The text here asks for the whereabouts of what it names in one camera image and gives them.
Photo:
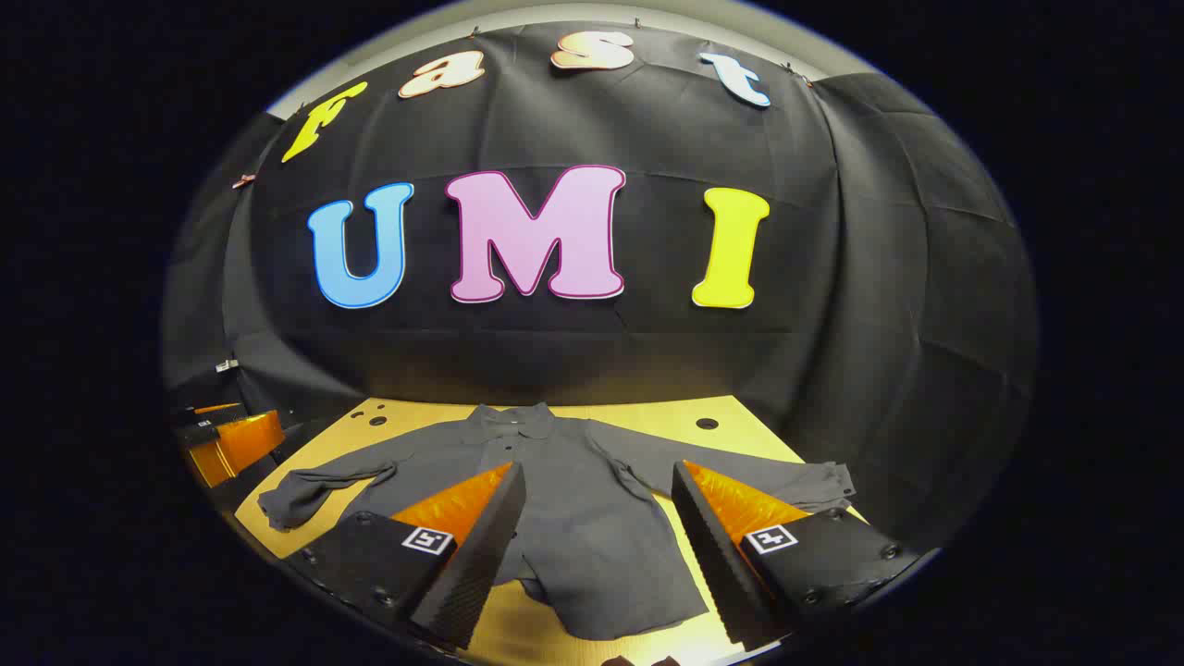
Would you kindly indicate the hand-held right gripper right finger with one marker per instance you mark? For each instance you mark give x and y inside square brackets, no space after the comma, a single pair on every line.
[717,573]

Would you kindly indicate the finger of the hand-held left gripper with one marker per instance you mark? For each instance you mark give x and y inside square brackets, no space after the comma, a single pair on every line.
[242,444]
[199,430]

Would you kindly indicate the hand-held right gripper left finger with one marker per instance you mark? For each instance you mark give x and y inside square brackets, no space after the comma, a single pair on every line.
[481,564]

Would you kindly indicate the grey button-up shirt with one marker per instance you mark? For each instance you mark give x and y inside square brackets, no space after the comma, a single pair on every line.
[573,499]

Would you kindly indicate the black backdrop cloth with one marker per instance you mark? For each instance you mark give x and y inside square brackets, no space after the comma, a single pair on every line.
[647,370]

